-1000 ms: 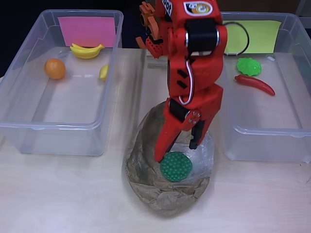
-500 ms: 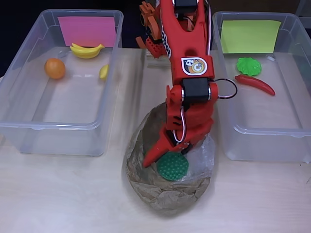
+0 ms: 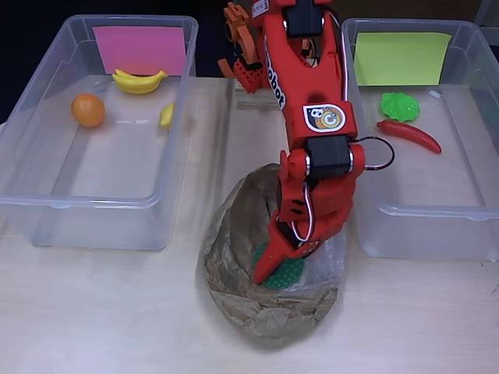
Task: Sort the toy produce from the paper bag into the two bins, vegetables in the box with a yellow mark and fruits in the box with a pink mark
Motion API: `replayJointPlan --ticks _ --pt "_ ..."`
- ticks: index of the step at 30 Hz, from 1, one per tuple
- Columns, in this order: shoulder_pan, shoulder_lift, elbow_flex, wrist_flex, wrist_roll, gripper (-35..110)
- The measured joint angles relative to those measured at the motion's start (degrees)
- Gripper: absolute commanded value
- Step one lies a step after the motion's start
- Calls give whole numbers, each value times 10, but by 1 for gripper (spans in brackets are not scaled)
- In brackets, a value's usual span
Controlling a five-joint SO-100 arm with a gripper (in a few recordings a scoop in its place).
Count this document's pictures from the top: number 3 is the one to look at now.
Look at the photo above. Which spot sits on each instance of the pink paper note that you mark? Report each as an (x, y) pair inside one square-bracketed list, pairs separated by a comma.
[(140, 48)]

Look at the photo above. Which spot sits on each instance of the crumpled brown paper bag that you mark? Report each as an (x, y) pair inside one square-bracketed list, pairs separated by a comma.
[(249, 311)]

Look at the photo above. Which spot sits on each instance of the dark green bumpy toy vegetable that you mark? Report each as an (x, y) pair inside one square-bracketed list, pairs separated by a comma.
[(286, 274)]

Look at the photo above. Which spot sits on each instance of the yellow toy banana bunch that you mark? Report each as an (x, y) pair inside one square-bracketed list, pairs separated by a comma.
[(138, 85)]

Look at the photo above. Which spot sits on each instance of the red toy chili pepper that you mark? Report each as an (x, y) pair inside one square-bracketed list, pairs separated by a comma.
[(413, 134)]

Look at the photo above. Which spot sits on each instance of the yellow toy lemon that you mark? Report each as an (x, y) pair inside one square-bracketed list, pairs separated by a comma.
[(167, 116)]

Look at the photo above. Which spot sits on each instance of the light green toy lettuce leaf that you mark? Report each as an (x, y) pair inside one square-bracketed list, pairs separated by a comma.
[(399, 107)]

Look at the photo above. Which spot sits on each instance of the clear plastic bin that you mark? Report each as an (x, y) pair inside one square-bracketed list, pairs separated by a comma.
[(117, 156), (421, 183)]

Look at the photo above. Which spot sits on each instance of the orange plastic clamp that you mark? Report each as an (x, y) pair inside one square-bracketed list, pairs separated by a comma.
[(241, 43)]

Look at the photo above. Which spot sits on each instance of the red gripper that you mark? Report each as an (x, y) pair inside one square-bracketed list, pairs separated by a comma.
[(277, 249)]

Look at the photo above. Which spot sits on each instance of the orange toy fruit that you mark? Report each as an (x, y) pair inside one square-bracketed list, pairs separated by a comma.
[(88, 110)]

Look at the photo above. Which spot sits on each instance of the yellow paper note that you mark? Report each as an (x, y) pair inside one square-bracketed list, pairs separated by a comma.
[(401, 58)]

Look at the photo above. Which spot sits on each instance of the red robot arm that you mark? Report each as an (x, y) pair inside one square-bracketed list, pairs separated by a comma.
[(304, 78)]

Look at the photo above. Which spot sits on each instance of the wooden base block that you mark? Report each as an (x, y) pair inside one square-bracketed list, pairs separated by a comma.
[(249, 103)]

